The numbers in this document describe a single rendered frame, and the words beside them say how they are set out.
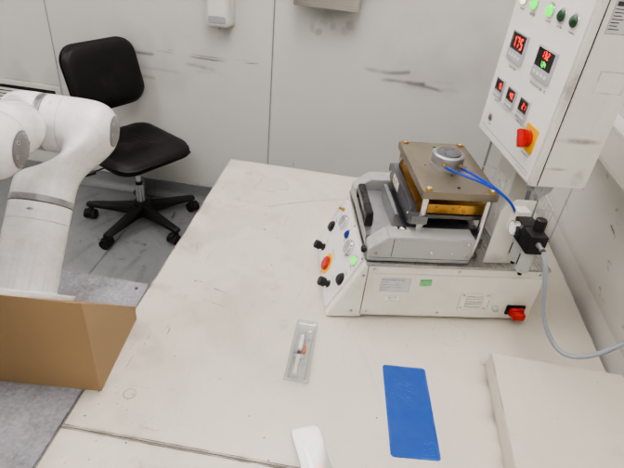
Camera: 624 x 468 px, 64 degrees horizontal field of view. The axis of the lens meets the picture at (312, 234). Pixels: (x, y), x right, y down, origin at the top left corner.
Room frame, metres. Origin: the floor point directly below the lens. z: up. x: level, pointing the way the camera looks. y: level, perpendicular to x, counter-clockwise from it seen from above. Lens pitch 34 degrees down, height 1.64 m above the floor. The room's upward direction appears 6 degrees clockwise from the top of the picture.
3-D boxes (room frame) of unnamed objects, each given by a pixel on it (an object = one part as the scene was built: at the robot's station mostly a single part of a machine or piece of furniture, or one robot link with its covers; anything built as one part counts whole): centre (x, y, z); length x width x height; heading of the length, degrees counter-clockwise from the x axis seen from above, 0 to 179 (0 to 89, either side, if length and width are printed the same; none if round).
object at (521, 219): (0.93, -0.46, 1.05); 0.15 x 0.05 x 0.15; 7
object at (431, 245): (0.98, -0.25, 0.96); 0.26 x 0.05 x 0.07; 97
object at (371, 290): (1.11, -0.30, 0.84); 0.53 x 0.37 x 0.17; 97
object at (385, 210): (1.13, -0.26, 0.97); 0.30 x 0.22 x 0.08; 97
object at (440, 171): (1.12, -0.34, 1.08); 0.31 x 0.24 x 0.13; 7
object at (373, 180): (1.26, -0.23, 0.96); 0.25 x 0.05 x 0.07; 97
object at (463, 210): (1.12, -0.31, 1.07); 0.22 x 0.17 x 0.10; 7
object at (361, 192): (1.11, -0.13, 0.99); 0.15 x 0.02 x 0.04; 7
